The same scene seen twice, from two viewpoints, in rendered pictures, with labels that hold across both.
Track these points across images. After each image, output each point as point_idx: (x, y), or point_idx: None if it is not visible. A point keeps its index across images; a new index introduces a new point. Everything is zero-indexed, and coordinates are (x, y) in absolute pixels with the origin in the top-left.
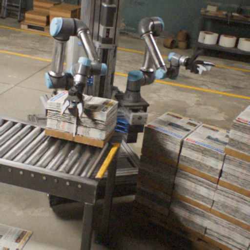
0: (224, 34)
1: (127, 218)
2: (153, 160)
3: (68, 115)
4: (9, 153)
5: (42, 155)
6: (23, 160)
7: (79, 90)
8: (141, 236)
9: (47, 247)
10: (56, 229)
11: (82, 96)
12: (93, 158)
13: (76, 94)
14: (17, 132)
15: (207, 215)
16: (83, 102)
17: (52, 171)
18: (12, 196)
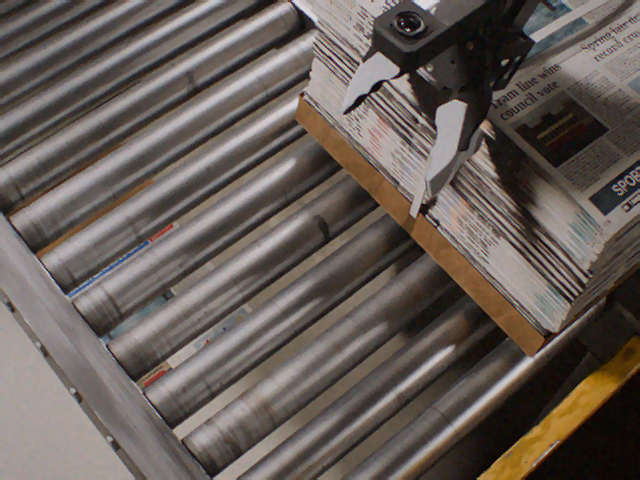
0: None
1: (639, 439)
2: None
3: (406, 108)
4: (63, 190)
5: (217, 252)
6: (98, 265)
7: (476, 21)
8: None
9: (288, 428)
10: (360, 365)
11: (492, 62)
12: (438, 412)
13: (426, 61)
14: (219, 29)
15: None
16: (479, 109)
17: (156, 434)
18: (298, 145)
